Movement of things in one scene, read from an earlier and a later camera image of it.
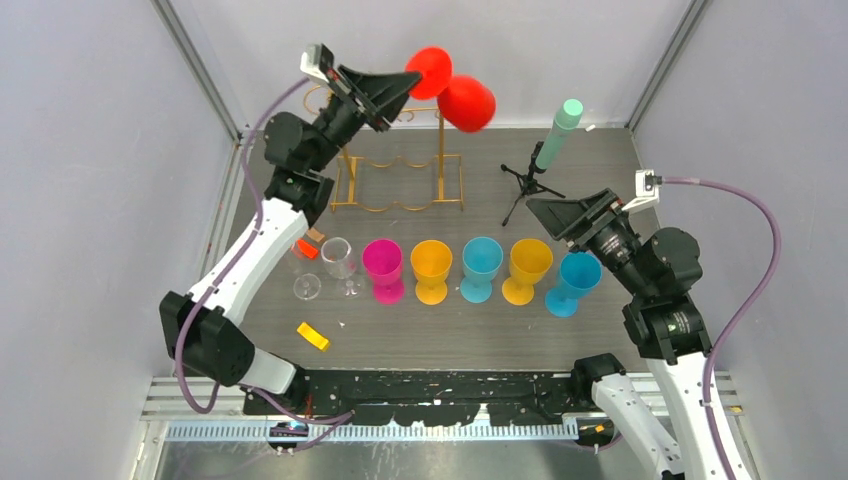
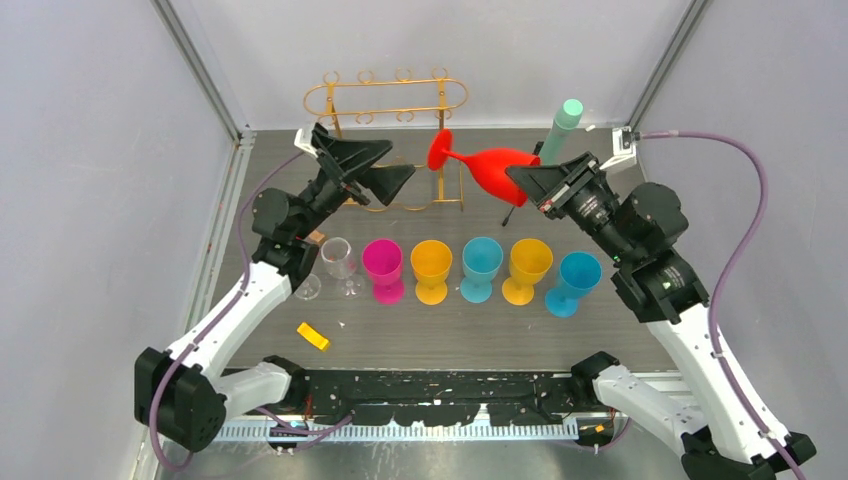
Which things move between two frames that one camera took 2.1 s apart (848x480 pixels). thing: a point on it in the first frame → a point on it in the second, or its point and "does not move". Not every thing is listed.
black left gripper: [381, 96] → [343, 159]
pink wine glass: [382, 259] does not move
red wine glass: [465, 103] → [492, 164]
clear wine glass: [339, 260] does not move
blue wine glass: [482, 257] does not move
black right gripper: [561, 216] → [550, 185]
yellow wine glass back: [530, 258] does not move
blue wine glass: [580, 271] does not move
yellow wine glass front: [431, 261] does not move
